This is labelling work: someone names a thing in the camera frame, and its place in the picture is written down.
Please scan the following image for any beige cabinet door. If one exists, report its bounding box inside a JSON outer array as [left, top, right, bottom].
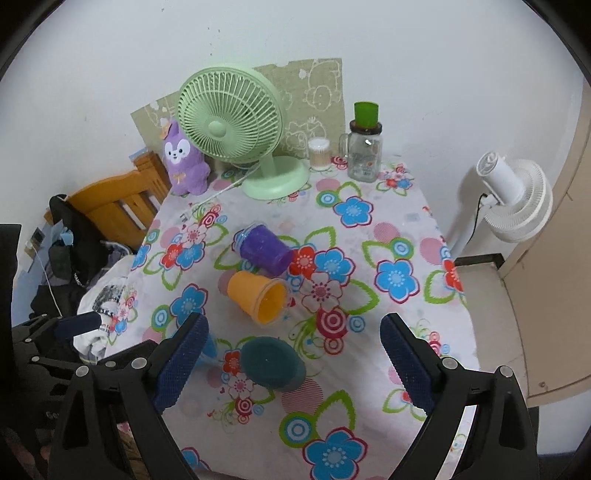
[[501, 78, 591, 409]]

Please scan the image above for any white circulator fan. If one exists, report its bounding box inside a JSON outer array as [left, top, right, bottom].
[[475, 150, 553, 243]]

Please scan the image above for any wooden chair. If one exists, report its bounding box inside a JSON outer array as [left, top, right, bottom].
[[44, 152, 172, 254]]

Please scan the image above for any black fan cable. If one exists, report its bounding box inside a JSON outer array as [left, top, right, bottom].
[[467, 191, 492, 247]]

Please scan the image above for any white printed garment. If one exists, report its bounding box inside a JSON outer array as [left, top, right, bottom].
[[73, 272, 134, 361]]

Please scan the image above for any orange plastic cup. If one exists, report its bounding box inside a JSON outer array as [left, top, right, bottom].
[[227, 270, 289, 326]]

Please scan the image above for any clear cotton swab container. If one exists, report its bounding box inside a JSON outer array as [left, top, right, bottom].
[[308, 137, 332, 171]]

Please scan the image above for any white charging cable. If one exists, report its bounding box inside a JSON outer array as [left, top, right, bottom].
[[25, 244, 63, 319]]

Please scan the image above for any light blue plastic cup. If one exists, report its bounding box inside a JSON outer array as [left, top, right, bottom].
[[198, 331, 219, 369]]

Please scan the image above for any beige cartoon print board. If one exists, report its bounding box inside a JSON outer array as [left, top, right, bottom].
[[131, 58, 347, 160]]

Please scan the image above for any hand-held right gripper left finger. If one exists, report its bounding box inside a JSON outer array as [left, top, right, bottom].
[[48, 313, 209, 480]]

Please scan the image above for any purple plastic cup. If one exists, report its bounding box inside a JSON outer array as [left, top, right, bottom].
[[234, 222, 295, 278]]

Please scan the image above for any floral tablecloth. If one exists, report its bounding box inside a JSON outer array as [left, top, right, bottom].
[[78, 154, 481, 480]]

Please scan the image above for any purple plush toy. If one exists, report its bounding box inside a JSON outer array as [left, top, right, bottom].
[[160, 118, 212, 197]]

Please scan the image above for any white fan power cable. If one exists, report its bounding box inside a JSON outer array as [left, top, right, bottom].
[[181, 164, 262, 220]]

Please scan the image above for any green desk fan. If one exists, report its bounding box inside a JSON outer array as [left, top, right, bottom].
[[178, 63, 310, 201]]

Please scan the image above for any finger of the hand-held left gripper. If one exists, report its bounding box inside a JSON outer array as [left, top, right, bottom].
[[54, 312, 103, 341]]

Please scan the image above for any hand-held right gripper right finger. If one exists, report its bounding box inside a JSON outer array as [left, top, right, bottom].
[[380, 313, 539, 480]]

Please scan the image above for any dark teal plastic cup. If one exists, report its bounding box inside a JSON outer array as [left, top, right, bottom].
[[240, 336, 307, 393]]

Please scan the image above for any pile of dark clothes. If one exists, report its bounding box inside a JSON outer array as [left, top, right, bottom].
[[11, 194, 139, 361]]

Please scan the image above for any glass mug jar green lid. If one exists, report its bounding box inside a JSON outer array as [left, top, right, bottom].
[[338, 101, 384, 182]]

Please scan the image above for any beige side table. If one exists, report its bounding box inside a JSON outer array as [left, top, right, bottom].
[[452, 253, 529, 370]]

